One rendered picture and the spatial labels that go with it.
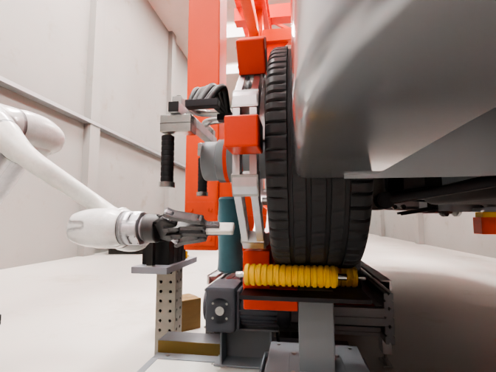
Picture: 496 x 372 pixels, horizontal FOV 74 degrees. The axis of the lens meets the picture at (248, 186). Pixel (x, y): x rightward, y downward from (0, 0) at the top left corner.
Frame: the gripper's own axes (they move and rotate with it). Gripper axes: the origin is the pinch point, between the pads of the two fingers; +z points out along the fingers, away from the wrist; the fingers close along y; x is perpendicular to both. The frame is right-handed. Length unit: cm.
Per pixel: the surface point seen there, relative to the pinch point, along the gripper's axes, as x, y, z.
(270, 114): 9.9, 26.1, 13.9
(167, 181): 10.9, 7.0, -15.5
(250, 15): 290, -10, -23
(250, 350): 5, -79, -1
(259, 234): 2.9, -5.2, 9.3
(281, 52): 29.9, 32.9, 16.0
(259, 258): 4.2, -17.2, 8.2
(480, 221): 183, -182, 190
